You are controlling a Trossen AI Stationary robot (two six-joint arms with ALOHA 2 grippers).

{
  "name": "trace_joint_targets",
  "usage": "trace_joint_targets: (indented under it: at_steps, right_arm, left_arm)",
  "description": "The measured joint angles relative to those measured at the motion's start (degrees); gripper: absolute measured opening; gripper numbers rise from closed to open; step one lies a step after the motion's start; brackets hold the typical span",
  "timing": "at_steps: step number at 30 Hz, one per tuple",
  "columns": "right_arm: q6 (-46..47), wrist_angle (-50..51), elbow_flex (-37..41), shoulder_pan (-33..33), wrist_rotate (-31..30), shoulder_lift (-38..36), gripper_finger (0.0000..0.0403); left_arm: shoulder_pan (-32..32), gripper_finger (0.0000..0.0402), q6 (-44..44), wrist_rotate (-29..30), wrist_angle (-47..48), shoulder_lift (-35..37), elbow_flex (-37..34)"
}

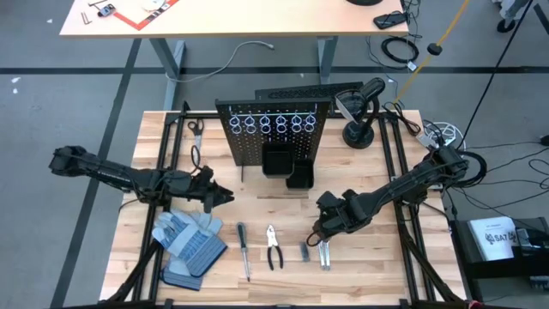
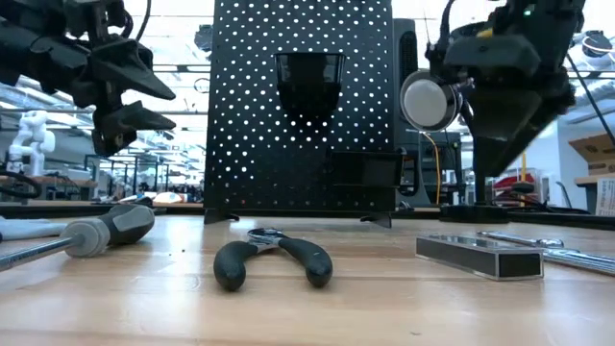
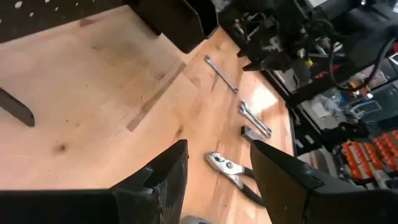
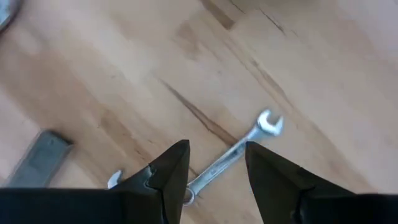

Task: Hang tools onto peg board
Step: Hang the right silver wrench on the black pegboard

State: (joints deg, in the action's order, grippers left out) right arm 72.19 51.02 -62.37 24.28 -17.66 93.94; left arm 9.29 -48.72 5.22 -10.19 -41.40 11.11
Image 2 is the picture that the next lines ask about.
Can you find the black gooseneck desk lamp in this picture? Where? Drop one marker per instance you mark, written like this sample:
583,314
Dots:
427,101

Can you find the white paper sign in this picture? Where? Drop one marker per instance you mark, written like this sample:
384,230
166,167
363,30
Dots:
606,197

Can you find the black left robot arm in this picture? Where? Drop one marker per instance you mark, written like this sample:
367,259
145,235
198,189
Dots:
81,14

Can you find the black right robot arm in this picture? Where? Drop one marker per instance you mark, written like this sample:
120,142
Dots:
552,24

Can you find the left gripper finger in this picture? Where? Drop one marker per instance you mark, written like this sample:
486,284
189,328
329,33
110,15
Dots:
125,67
120,122

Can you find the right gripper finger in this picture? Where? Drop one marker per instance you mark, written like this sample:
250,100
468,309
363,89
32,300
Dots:
552,110
499,125

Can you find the black rectangular metal bar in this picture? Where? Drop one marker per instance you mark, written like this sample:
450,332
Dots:
461,257

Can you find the black metal pegboard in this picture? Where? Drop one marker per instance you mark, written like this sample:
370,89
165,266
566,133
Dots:
240,144

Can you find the blue striped work glove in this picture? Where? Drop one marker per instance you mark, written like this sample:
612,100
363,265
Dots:
29,229

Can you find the shallow black plastic bin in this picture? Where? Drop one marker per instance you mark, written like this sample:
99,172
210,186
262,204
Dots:
365,168

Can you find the deep black plastic bin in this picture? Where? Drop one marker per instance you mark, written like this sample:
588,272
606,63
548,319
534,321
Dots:
310,81

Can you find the wood topped steel workbench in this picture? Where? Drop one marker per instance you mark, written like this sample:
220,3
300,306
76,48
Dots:
588,180

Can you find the cardboard box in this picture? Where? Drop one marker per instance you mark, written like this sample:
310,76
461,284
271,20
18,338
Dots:
598,149

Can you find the red storage bins shelf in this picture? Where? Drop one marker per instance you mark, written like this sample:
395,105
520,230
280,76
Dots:
504,181

